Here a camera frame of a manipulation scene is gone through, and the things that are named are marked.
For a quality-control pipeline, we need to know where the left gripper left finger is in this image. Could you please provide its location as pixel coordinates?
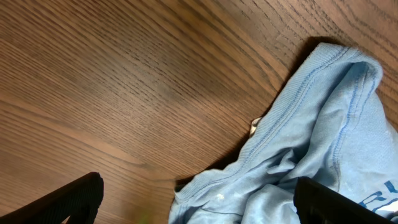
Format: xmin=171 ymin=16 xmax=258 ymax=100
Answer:
xmin=1 ymin=172 xmax=104 ymax=224

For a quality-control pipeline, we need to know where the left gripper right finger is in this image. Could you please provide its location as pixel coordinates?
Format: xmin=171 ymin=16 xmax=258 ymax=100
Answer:
xmin=294 ymin=177 xmax=393 ymax=224

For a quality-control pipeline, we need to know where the light blue printed t-shirt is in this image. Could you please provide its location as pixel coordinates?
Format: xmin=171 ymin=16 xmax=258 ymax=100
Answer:
xmin=169 ymin=43 xmax=397 ymax=223

